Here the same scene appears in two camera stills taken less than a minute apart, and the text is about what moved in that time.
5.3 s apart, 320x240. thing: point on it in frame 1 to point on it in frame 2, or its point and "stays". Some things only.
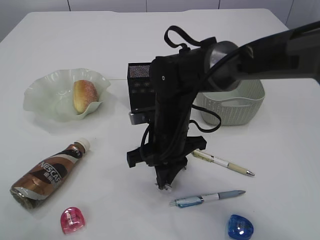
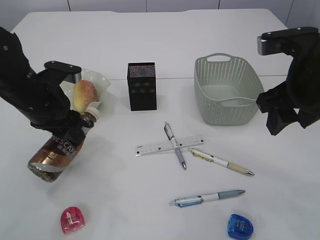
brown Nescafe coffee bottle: [45, 180] to [49, 162]
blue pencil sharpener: [239, 227] stays
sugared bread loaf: [84, 92] stays
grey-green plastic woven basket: [239, 106] stays
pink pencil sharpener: [72, 220] stays
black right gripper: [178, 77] to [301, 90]
